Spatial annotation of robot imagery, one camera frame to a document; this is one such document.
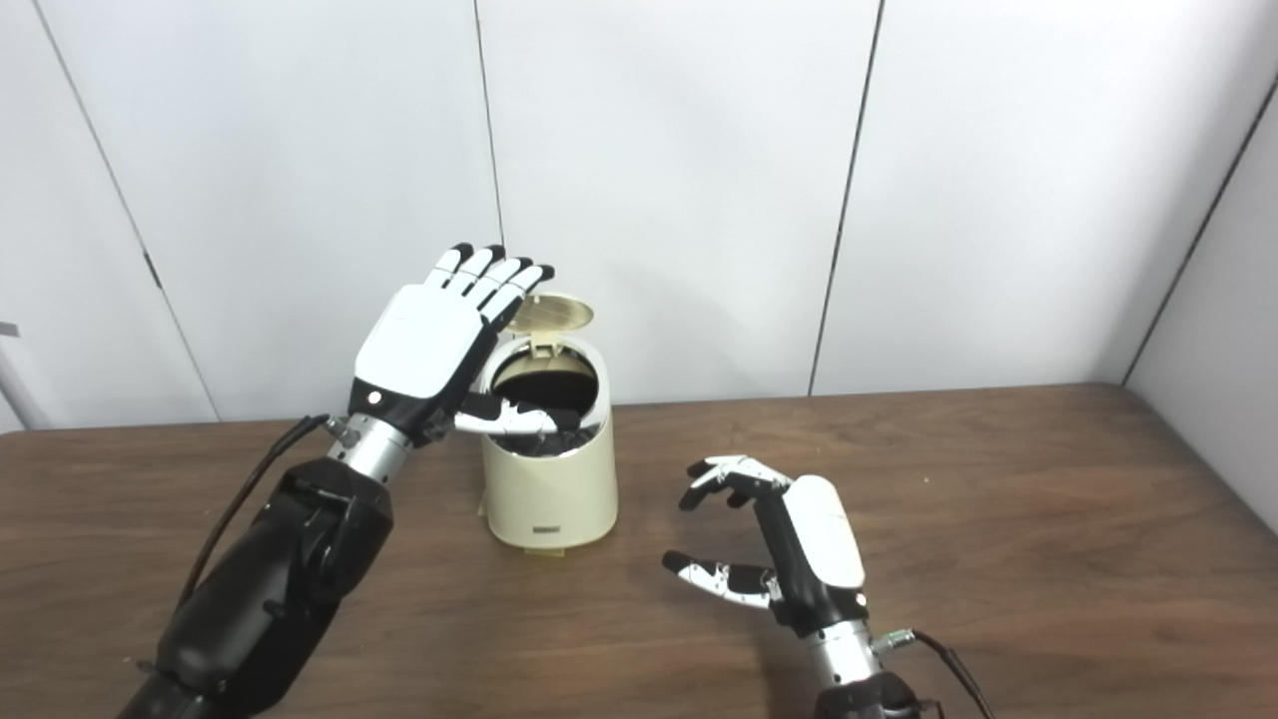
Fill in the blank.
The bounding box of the white and black right hand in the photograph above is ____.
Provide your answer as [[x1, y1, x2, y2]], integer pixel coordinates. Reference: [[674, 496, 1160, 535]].
[[661, 455, 870, 640]]

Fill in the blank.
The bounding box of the white and black left hand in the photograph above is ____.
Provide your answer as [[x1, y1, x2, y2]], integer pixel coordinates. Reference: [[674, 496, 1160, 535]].
[[349, 243, 582, 447]]

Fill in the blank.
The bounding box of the round cream bin lid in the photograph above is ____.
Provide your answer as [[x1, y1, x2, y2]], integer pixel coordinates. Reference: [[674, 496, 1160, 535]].
[[504, 293, 594, 359]]

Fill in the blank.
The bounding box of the cream-colored bin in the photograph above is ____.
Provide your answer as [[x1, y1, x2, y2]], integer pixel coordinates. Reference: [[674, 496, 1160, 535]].
[[479, 338, 619, 550]]

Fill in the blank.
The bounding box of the black bin liner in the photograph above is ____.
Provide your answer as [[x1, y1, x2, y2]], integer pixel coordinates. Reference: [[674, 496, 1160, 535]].
[[491, 352, 605, 458]]

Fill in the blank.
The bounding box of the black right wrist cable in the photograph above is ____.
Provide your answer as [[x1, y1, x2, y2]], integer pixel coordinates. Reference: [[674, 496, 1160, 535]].
[[871, 629, 999, 719]]

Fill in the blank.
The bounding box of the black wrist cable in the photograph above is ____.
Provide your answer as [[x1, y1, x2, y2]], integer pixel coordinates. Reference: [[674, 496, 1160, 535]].
[[175, 413, 345, 610], [871, 629, 999, 719]]

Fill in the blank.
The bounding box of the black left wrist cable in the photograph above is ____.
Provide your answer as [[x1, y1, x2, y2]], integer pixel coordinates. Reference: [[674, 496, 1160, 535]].
[[175, 413, 345, 610]]

